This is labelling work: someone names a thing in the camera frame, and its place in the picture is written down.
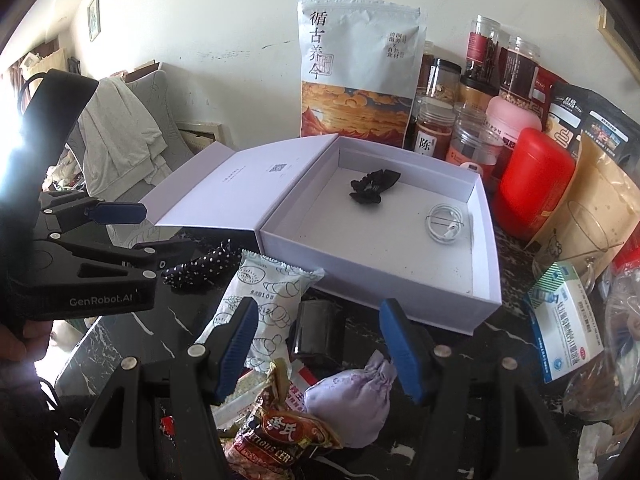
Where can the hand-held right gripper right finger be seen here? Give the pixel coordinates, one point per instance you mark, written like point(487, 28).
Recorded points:
point(405, 355)

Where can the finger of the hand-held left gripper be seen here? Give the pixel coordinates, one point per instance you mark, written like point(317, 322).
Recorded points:
point(120, 212)
point(150, 255)

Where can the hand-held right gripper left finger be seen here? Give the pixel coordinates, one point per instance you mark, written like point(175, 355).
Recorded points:
point(235, 355)

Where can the black polka dot bow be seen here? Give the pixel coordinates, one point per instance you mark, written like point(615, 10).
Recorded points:
point(200, 267)

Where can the white bread snack packet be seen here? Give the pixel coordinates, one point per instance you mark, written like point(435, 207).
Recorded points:
point(270, 300)

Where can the red and white snack packet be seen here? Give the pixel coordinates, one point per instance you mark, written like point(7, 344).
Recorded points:
point(300, 385)

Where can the lavender sachet with tassel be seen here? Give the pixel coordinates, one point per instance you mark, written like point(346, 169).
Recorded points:
point(350, 405)

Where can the small black box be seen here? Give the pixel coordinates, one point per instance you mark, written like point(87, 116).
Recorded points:
point(315, 330)

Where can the brown peanut packet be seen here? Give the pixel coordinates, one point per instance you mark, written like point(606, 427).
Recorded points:
point(280, 440)

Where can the white cardboard box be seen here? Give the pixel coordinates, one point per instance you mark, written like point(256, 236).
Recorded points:
point(380, 240)

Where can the person's left hand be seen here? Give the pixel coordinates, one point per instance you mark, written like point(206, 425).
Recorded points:
point(27, 332)

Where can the grey clothes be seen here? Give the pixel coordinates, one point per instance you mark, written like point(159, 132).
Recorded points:
point(120, 130)

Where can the beige framed board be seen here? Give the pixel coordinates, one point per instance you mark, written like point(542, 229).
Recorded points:
point(202, 135)

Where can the grey chair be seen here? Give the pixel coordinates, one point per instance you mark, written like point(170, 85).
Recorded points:
point(172, 105)

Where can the blue and white medicine box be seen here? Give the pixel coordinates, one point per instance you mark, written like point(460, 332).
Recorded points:
point(565, 325)

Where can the small white device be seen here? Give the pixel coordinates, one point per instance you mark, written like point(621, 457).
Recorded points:
point(471, 167)

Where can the glass cup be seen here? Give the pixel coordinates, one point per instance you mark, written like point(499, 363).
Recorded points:
point(575, 245)

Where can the red canister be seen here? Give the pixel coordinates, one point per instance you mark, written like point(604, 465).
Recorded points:
point(535, 185)

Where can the white tissue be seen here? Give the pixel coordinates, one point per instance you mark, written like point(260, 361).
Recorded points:
point(595, 455)

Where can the clear plastic bag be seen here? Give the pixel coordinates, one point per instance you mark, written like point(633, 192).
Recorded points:
point(620, 335)

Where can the wide clear plastic jar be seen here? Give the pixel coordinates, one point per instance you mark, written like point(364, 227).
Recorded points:
point(472, 135)

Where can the pink-lidded container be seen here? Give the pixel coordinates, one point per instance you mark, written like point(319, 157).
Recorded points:
point(510, 117)

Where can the kraft paper bag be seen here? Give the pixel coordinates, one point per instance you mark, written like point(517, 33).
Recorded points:
point(605, 180)

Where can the black-lidded gold jar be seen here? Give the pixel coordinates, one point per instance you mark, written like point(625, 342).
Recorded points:
point(477, 92)

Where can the black-lidded clear jar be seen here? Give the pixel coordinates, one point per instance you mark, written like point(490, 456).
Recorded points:
point(442, 82)

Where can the white pouch with orange print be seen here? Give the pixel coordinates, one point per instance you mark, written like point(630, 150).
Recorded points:
point(360, 60)

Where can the clear jar with brown contents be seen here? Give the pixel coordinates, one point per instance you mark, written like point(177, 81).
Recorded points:
point(426, 67)

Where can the black pouch with white label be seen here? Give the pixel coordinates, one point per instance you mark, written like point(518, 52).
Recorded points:
point(567, 115)

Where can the red pouch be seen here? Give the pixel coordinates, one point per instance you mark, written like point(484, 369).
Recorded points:
point(550, 85)

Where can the black pouch with photo print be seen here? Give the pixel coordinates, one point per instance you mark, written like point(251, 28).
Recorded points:
point(612, 125)

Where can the tall jar with red label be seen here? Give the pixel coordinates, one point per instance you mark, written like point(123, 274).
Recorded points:
point(484, 45)

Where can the small wall picture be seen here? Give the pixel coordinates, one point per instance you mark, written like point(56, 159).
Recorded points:
point(93, 14)

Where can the wooden picture frame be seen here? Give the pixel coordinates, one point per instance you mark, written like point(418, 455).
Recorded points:
point(617, 35)

